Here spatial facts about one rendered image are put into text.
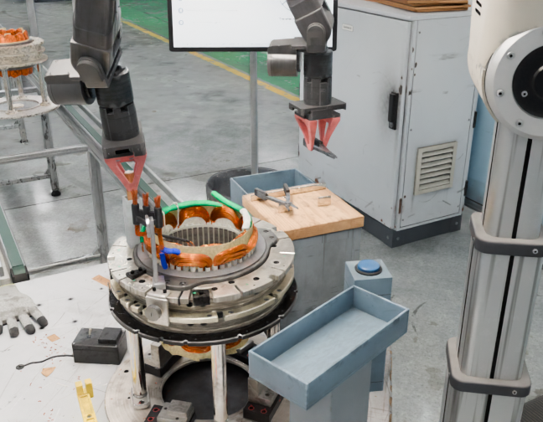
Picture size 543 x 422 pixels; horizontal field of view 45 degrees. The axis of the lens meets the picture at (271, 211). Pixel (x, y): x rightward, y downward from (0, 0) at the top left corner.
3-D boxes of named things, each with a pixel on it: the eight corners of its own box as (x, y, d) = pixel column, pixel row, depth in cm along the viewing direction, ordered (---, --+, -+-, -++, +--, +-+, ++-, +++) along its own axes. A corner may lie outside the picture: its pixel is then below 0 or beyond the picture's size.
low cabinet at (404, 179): (468, 230, 372) (498, 9, 323) (389, 251, 349) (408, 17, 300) (363, 172, 454) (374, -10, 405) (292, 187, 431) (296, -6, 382)
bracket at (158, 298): (153, 316, 105) (151, 287, 102) (173, 320, 103) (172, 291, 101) (147, 322, 103) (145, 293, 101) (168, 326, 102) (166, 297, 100)
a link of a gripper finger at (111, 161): (112, 199, 109) (101, 147, 105) (111, 182, 116) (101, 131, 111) (153, 193, 110) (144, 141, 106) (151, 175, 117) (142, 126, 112)
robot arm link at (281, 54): (324, 24, 122) (328, 10, 129) (263, 24, 124) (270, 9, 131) (324, 85, 129) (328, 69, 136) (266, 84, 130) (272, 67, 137)
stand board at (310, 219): (242, 205, 146) (241, 195, 145) (319, 192, 152) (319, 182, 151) (278, 243, 129) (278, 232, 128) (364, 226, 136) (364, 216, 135)
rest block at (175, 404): (166, 406, 119) (165, 397, 118) (194, 411, 118) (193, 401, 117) (157, 422, 116) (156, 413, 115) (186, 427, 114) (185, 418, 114)
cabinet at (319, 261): (245, 306, 156) (243, 205, 145) (316, 290, 163) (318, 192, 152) (278, 352, 140) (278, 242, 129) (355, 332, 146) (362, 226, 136)
